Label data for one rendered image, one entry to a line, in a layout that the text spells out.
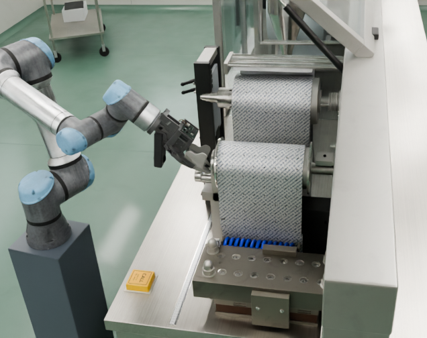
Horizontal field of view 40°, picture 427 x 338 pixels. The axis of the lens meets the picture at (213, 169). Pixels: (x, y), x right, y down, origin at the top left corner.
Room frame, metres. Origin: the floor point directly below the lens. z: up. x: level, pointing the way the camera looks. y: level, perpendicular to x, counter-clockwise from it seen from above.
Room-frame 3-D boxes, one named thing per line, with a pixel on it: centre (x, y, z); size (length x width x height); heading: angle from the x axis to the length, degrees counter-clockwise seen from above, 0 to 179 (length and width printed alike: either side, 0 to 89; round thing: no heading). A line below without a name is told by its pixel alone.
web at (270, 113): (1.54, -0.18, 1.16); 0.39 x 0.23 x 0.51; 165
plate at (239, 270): (1.23, -0.13, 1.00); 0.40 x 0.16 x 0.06; 75
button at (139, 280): (1.35, 0.24, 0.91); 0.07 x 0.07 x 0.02; 75
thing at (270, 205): (1.36, -0.12, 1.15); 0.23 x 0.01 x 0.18; 75
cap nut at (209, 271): (1.23, 0.03, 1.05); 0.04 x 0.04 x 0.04
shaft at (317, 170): (1.37, -0.30, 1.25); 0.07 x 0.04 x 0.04; 75
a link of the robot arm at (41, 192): (1.63, 0.57, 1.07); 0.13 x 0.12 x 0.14; 140
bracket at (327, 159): (1.37, -0.31, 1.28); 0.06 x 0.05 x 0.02; 75
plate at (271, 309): (1.14, -0.12, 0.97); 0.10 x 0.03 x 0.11; 75
